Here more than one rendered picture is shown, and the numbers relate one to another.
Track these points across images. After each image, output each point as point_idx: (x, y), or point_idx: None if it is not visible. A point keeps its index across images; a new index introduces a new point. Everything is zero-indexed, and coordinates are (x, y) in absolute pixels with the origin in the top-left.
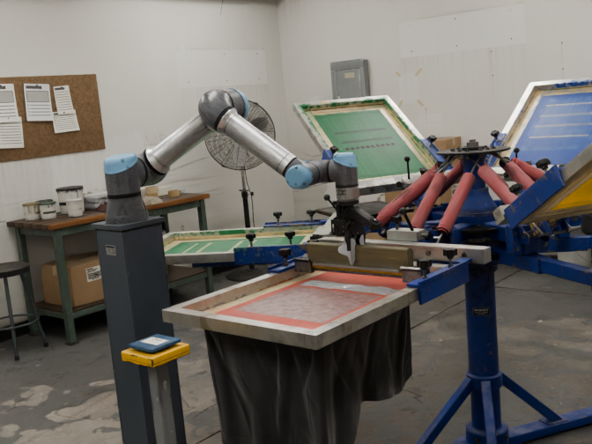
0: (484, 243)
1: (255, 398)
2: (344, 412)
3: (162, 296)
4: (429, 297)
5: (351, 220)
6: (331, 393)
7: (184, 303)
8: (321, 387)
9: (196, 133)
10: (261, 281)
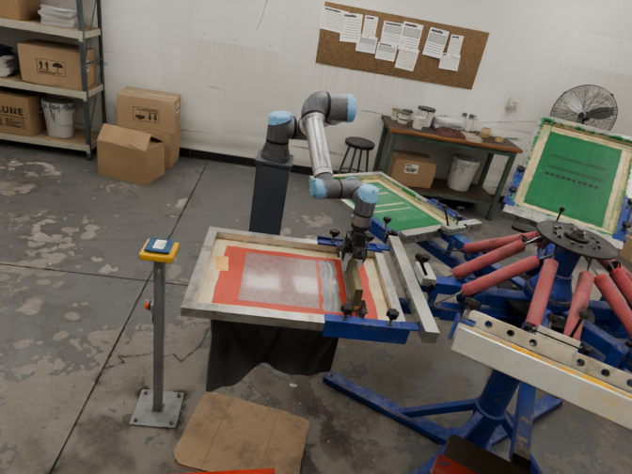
0: None
1: None
2: (234, 360)
3: (276, 214)
4: (335, 335)
5: (351, 241)
6: (223, 344)
7: (227, 229)
8: (212, 337)
9: None
10: (297, 243)
